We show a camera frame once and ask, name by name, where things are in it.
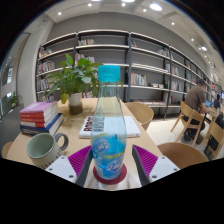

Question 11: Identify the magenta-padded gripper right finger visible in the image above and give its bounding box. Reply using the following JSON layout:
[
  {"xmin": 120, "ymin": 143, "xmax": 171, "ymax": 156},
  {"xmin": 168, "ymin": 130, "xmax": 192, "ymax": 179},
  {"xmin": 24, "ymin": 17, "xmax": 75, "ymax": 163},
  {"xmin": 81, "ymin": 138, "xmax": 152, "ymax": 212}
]
[{"xmin": 131, "ymin": 144, "xmax": 181, "ymax": 187}]

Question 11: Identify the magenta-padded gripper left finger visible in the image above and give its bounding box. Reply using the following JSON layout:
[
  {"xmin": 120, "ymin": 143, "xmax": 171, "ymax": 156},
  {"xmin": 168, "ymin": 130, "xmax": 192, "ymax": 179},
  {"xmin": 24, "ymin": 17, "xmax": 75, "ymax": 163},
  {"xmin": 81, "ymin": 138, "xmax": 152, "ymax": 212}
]
[{"xmin": 44, "ymin": 145, "xmax": 95, "ymax": 188}]

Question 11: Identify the clear blue-capped drink bottle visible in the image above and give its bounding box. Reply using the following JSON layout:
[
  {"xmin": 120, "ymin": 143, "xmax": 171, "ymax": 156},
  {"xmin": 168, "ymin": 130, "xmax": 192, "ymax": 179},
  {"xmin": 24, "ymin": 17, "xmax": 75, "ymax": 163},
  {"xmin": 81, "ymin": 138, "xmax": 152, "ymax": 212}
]
[{"xmin": 90, "ymin": 64, "xmax": 128, "ymax": 181}]

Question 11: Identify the tan round-backed chair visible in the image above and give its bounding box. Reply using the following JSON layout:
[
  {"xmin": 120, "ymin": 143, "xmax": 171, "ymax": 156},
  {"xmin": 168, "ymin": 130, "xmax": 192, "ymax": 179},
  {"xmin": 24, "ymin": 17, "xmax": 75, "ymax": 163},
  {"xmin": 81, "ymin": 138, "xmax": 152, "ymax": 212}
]
[
  {"xmin": 1, "ymin": 141, "xmax": 15, "ymax": 160},
  {"xmin": 124, "ymin": 101, "xmax": 155, "ymax": 132},
  {"xmin": 156, "ymin": 142, "xmax": 200, "ymax": 170}
]

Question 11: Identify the green patterned ceramic mug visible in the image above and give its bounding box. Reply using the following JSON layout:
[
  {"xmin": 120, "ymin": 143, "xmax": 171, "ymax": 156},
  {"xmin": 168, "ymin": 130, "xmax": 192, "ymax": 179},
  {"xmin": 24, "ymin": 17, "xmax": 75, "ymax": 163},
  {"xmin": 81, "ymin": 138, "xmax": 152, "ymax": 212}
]
[{"xmin": 26, "ymin": 131, "xmax": 70, "ymax": 170}]

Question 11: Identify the dark blue book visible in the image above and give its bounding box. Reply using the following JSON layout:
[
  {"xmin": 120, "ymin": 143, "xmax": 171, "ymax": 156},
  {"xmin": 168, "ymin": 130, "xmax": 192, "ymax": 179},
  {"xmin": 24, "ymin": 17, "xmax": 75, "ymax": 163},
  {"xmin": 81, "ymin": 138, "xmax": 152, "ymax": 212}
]
[{"xmin": 19, "ymin": 113, "xmax": 65, "ymax": 137}]

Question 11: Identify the red book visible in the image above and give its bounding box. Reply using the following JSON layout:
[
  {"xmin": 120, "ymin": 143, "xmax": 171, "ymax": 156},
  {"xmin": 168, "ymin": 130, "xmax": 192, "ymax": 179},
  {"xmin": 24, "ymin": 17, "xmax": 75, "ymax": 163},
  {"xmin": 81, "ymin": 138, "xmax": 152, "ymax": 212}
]
[
  {"xmin": 20, "ymin": 114, "xmax": 61, "ymax": 129},
  {"xmin": 19, "ymin": 109, "xmax": 60, "ymax": 124}
]

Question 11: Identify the flat round red coaster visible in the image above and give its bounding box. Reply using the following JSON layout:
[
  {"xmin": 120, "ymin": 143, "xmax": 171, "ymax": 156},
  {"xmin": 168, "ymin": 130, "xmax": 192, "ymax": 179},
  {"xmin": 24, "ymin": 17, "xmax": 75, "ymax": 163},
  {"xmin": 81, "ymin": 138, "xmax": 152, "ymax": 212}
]
[{"xmin": 92, "ymin": 162, "xmax": 128, "ymax": 186}]

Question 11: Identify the white magazine with red print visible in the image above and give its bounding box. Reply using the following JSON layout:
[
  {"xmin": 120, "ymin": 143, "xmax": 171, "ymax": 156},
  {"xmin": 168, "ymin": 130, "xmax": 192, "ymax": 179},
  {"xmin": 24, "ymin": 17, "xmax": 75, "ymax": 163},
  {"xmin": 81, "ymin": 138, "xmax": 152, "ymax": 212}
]
[{"xmin": 78, "ymin": 114, "xmax": 142, "ymax": 140}]

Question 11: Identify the wooden slat-back chair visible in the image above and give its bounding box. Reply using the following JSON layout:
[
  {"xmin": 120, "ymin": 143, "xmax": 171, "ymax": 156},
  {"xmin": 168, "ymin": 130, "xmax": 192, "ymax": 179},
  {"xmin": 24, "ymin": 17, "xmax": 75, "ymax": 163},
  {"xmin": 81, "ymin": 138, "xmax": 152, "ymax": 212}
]
[
  {"xmin": 170, "ymin": 100, "xmax": 206, "ymax": 148},
  {"xmin": 199, "ymin": 120, "xmax": 224, "ymax": 160}
]

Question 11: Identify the pink book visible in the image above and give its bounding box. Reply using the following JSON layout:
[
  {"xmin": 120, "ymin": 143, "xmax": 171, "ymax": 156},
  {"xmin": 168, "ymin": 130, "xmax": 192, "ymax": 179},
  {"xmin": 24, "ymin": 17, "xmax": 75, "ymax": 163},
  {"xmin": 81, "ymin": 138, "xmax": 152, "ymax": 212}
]
[{"xmin": 19, "ymin": 101, "xmax": 59, "ymax": 117}]

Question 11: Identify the person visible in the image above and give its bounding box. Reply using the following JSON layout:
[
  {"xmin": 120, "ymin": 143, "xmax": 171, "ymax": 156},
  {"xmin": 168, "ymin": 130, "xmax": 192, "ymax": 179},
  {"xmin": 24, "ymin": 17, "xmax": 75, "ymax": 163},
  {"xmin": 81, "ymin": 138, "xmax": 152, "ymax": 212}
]
[
  {"xmin": 214, "ymin": 92, "xmax": 224, "ymax": 112},
  {"xmin": 182, "ymin": 78, "xmax": 211, "ymax": 135}
]

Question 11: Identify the small potted plant by window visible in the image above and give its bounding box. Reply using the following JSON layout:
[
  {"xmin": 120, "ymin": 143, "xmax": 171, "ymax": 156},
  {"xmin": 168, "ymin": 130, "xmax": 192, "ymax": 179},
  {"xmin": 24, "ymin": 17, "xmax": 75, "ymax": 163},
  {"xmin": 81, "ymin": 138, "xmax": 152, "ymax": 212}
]
[{"xmin": 7, "ymin": 91, "xmax": 22, "ymax": 108}]

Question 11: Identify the green potted plant white pot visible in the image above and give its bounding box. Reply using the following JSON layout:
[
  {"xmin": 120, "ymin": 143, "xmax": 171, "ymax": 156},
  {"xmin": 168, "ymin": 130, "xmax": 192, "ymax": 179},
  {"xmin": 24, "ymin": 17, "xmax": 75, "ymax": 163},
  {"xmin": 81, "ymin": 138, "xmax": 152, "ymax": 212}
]
[{"xmin": 44, "ymin": 53, "xmax": 104, "ymax": 116}]

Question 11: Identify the grey shelf unit with books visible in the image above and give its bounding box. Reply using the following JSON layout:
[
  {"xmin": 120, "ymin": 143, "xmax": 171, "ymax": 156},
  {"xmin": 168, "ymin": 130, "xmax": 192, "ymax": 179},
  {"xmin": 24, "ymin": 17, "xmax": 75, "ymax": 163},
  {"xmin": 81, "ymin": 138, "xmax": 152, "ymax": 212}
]
[{"xmin": 34, "ymin": 28, "xmax": 224, "ymax": 120}]

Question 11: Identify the group of round ceiling lights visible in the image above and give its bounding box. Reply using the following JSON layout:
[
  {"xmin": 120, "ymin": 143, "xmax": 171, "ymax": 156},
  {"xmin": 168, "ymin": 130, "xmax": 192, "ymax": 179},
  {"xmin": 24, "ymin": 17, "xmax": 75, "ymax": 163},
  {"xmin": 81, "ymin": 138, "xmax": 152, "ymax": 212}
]
[{"xmin": 56, "ymin": 0, "xmax": 210, "ymax": 53}]

